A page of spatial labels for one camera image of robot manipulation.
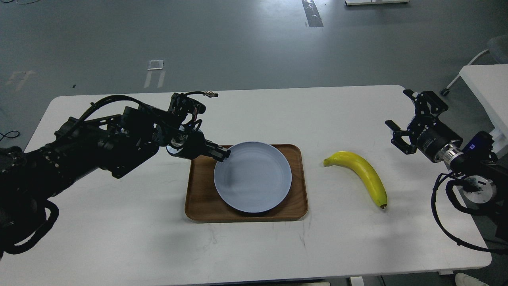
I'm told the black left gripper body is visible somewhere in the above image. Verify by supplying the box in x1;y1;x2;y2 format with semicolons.
166;129;207;160

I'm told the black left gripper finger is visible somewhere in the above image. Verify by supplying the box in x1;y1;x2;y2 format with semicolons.
203;141;231;162

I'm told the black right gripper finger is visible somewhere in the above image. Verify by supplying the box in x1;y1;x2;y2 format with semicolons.
403;89;449;127
385;120;417;155

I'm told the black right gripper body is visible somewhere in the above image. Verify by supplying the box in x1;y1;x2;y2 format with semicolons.
408;119;463;163

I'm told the yellow banana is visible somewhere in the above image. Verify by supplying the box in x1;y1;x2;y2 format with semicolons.
323;151;388;210

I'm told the light blue round plate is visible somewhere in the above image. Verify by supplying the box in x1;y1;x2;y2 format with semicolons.
214;141;292;213

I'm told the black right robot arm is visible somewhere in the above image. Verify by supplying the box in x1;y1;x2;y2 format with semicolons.
385;89;507;255

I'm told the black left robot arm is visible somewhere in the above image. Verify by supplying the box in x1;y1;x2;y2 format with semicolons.
0;92;230;255

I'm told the brown wooden tray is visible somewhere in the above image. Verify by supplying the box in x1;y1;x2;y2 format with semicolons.
185;144;308;223

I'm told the white side table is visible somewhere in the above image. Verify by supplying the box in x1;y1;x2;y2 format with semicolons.
459;64;508;152

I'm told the white furniture base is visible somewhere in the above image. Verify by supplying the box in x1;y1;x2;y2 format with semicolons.
344;0;410;6

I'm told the white shoe tip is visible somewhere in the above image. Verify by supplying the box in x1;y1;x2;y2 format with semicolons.
455;273;488;286

